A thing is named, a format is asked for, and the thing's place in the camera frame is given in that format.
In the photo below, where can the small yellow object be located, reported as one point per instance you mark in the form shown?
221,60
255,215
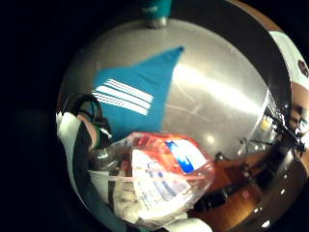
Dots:
266,124

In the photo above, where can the the person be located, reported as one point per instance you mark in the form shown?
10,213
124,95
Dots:
294,64

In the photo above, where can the brown wooden cabinet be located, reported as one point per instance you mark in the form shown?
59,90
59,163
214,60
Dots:
235,199

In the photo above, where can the clear plastic packet red label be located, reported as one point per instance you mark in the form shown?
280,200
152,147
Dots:
161,180

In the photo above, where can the black tripod stand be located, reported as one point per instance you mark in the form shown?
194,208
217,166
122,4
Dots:
285,127

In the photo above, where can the teal cloth with white stripes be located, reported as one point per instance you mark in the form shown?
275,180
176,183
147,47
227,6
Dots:
135,96

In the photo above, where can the teal bottle with silver base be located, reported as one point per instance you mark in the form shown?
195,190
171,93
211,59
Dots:
157,13

